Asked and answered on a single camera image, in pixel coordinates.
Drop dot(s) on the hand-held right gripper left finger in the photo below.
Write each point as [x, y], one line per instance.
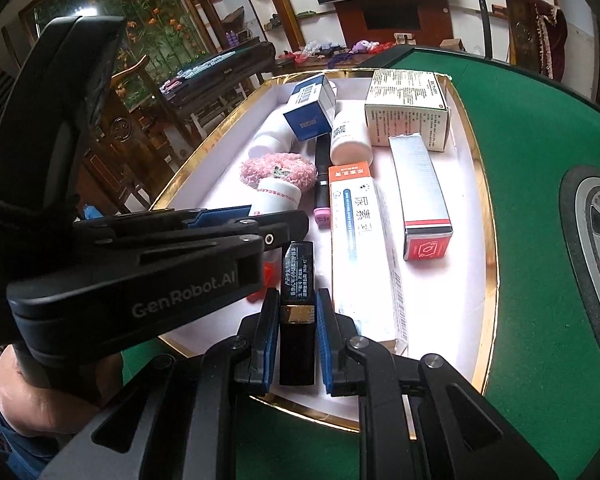
[267, 345]

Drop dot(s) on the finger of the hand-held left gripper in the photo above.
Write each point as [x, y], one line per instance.
[220, 216]
[275, 232]

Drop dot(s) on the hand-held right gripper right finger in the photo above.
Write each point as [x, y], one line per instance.
[325, 345]

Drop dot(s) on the black lipstick with gold band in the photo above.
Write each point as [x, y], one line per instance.
[297, 350]

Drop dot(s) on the white bottle with red print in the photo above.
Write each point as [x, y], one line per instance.
[275, 197]

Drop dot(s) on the white bottle with orange cap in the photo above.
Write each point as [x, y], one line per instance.
[267, 271]

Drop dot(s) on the pink fluffy toy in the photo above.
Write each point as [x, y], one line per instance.
[280, 167]

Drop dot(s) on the black marker with pink ends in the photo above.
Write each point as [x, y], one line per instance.
[322, 170]

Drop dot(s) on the long white ointment box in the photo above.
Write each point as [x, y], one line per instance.
[360, 260]

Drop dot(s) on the plain white bottle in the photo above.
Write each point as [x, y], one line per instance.
[270, 140]

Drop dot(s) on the gold-edged white cardboard box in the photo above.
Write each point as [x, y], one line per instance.
[430, 310]

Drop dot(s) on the white bottle with green label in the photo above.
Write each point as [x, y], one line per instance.
[350, 135]

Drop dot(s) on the blue and white box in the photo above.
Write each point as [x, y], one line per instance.
[307, 110]

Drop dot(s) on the grey and red box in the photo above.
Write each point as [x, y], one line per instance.
[420, 185]

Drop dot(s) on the large medicine carton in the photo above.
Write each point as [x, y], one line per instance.
[405, 110]

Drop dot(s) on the person's left forearm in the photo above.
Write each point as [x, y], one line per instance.
[35, 400]

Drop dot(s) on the brown wooden chair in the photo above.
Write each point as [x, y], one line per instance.
[125, 130]

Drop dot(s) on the folding mahjong table with tiles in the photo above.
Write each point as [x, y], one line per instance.
[220, 67]

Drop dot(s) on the purple plush toy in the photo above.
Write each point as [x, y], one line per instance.
[362, 46]

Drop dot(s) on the flower-patterned glass panel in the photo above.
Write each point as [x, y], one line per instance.
[130, 10]

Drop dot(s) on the small cardboard carton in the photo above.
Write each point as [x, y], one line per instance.
[452, 44]

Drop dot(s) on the round table control panel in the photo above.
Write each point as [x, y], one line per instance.
[595, 240]

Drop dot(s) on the dark wooden chair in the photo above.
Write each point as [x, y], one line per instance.
[522, 30]

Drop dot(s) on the maroon fringed cloth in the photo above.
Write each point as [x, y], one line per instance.
[552, 35]

